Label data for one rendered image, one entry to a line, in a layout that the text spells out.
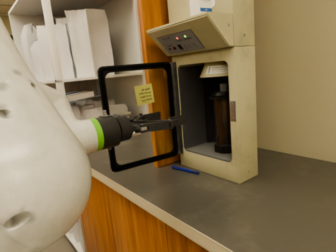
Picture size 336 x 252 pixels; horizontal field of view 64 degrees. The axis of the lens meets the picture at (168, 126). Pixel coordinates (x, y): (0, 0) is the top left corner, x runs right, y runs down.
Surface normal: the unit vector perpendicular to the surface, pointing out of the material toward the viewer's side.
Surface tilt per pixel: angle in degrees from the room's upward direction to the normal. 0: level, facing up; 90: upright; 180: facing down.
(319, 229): 0
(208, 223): 0
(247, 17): 90
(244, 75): 90
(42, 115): 48
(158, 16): 90
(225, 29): 90
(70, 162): 70
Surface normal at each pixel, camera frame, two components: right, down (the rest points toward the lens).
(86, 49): 0.00, 0.31
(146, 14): 0.61, 0.11
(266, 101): -0.79, 0.19
